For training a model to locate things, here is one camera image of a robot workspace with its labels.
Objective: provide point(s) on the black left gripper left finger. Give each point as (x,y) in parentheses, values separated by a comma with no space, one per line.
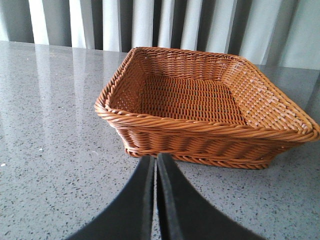
(130,215)

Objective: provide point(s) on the grey pleated curtain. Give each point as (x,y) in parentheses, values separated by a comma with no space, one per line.
(283,33)

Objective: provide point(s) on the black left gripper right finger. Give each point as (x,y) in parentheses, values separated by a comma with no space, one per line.
(185,215)

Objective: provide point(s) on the brown wicker basket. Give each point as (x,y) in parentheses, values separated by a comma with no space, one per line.
(201,107)

